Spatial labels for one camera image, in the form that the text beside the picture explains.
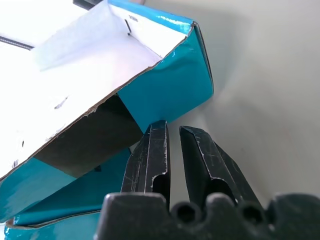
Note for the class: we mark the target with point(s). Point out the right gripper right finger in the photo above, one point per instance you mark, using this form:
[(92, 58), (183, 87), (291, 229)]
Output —
[(200, 160)]

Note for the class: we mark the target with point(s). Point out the blue cardboard box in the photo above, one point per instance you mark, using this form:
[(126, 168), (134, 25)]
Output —
[(162, 87)]

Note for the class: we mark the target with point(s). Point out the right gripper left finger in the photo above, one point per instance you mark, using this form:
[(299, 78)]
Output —
[(150, 160)]

